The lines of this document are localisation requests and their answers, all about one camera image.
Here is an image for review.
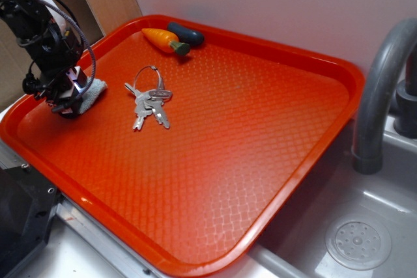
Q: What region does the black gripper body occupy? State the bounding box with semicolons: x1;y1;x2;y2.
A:
22;24;87;101

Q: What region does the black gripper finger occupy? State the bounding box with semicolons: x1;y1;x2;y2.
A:
51;92;83;118

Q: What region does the light blue cloth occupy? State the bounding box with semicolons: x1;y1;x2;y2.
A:
78;79;108;115

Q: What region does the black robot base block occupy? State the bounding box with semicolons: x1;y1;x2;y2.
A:
1;164;60;277

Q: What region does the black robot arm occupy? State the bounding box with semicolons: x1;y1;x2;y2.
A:
1;0;89;118

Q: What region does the orange toy carrot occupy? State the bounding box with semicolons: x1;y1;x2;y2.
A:
141;28;191;56

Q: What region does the red plastic tray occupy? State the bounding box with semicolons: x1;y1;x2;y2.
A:
1;16;364;277

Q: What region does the dark grey curved toy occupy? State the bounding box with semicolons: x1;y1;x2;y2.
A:
167;21;205;47

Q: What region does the grey plastic sink basin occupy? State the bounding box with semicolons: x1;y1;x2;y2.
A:
250;126;416;277

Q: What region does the grey curved faucet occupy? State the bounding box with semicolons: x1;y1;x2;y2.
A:
352;18;416;174

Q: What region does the round sink drain strainer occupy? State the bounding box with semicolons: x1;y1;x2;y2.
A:
325;214;392;271

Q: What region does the silver key bunch on ring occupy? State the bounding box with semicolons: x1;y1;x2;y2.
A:
124;65;173;131

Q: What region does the dark grey faucet handle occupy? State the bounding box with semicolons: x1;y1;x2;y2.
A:
392;49;417;139

